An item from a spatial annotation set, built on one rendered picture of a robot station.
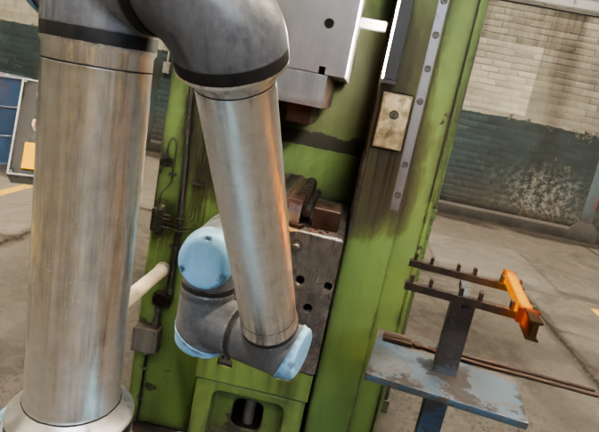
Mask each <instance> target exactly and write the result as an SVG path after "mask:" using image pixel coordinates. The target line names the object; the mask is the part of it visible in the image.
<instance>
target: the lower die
mask: <svg viewBox="0 0 599 432"><path fill-rule="evenodd" d="M290 175H296V174H292V173H289V174H288V175H284V179H285V180H286V179H287V178H288V177H289V176H290ZM306 181H307V178H303V175H300V177H299V178H298V180H297V181H296V182H295V183H294V184H293V185H292V187H291V188H290V189H289V190H288V191H287V192H286V200H287V211H288V221H291V220H292V221H295V222H298V223H299V222H300V220H301V218H302V217H303V215H302V210H303V208H304V207H305V205H306V204H307V199H308V195H307V194H306V193H305V192H302V193H301V194H300V195H299V196H298V192H299V191H300V190H301V188H302V187H303V185H304V184H305V182H306Z"/></svg>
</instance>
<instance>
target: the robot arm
mask: <svg viewBox="0 0 599 432"><path fill-rule="evenodd" d="M26 1H27V2H28V3H29V5H30V6H31V7H32V8H33V9H34V10H36V11H37V12H38V31H37V35H38V37H39V39H40V55H39V73H38V92H37V127H36V145H35V163H34V182H33V200H32V217H31V235H30V253H29V289H28V307H27V325H26V343H25V361H24V379H23V390H21V391H20V392H19V393H18V394H17V395H16V396H15V397H14V398H13V399H12V400H11V401H10V402H9V403H8V404H7V405H6V406H5V407H4V408H3V409H2V410H1V411H0V432H133V430H132V427H133V420H134V410H135V404H134V399H133V397H132V396H131V394H130V393H129V391H128V390H127V389H126V388H125V387H123V386H122V385H121V377H122V368H123V359H124V351H125V342H126V333H127V316H128V307H129V299H130V290H131V281H132V272H133V263H134V254H135V237H136V228H137V219H138V210H139V201H140V193H141V184H142V175H143V166H144V149H145V141H146V132H147V123H148V114H149V105H150V96H151V88H152V71H153V62H154V60H155V58H156V57H157V52H158V43H159V39H160V40H161V41H162V42H163V43H164V44H165V46H166V47H167V48H168V50H169V52H170V54H171V57H172V61H173V65H174V70H175V72H176V76H177V77H178V78H179V79H180V80H181V81H183V82H184V83H186V84H187V85H189V86H191V87H193V88H194V92H195V96H196V101H197V105H198V110H199V114H200V119H201V127H202V132H203V136H204V141H205V145H206V150H207V154H208V159H209V167H210V172H211V176H212V181H213V185H214V190H215V194H216V199H217V207H218V212H219V213H218V214H217V215H215V216H213V217H212V218H211V219H210V220H209V221H208V222H207V223H206V224H205V225H204V226H203V227H201V228H200V229H198V230H196V231H195V232H193V233H191V234H190V235H189V236H188V237H187V239H186V240H185V242H184V244H183V245H182V247H181V249H180V251H179V254H178V267H179V270H180V273H181V274H182V283H181V289H180V295H179V301H178V308H177V315H176V319H175V341H176V344H177V346H178V347H179V348H180V349H181V350H182V351H183V352H184V353H186V354H188V355H190V356H193V357H200V358H201V359H210V358H215V357H217V356H219V355H223V356H226V357H230V358H232V359H235V360H236V361H238V362H241V363H244V364H247V365H249V366H251V367H253V368H255V369H258V370H260V371H263V372H265V373H267V374H270V375H272V376H273V378H279V379H283V380H291V379H293V378H294V377H295V376H296V375H297V373H298V372H299V370H300V368H301V366H302V364H303V363H304V361H305V359H306V356H307V354H308V350H309V347H310V344H311V339H312V331H311V329H310V328H308V327H307V326H306V325H300V324H299V320H298V314H297V312H296V306H295V295H294V284H293V274H292V263H291V243H290V232H289V221H288V211H287V200H286V190H285V179H284V168H283V148H282V137H281V127H280V116H279V105H278V94H277V84H276V79H277V78H278V77H279V76H280V75H281V74H282V73H283V72H284V71H285V70H286V68H287V66H288V65H289V62H290V49H289V39H288V32H287V28H286V25H285V20H284V17H283V14H282V11H281V9H280V6H279V4H278V3H277V0H26ZM234 292H235V295H236V300H237V301H235V300H234Z"/></svg>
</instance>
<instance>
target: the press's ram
mask: <svg viewBox="0 0 599 432"><path fill-rule="evenodd" d="M365 2H366V0H277V3H278V4H279V6H280V9H281V11H282V14H283V17H284V20H285V25H286V28H287V32H288V39H289V49H290V62H289V65H288V66H287V68H290V69H298V70H303V71H307V72H312V73H317V74H322V75H326V76H328V77H330V78H331V79H333V80H334V81H337V82H342V83H347V84H348V83H349V80H350V75H351V70H352V66H353V62H354V58H355V53H356V49H357V40H358V37H359V32H360V29H366V30H371V31H376V32H381V33H385V29H386V26H387V21H382V20H373V19H368V18H363V14H364V10H365Z"/></svg>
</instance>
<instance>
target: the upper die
mask: <svg viewBox="0 0 599 432"><path fill-rule="evenodd" d="M276 84H277V94H278V100H279V101H284V102H292V103H297V104H301V105H306V106H310V107H315V108H319V109H322V108H328V107H331V102H332V94H333V89H334V85H335V81H334V80H333V79H331V78H330V77H328V76H326V75H322V74H317V73H312V72H307V71H303V70H298V69H290V68H286V70H285V71H284V72H283V73H282V74H281V75H280V76H279V77H278V78H277V79H276Z"/></svg>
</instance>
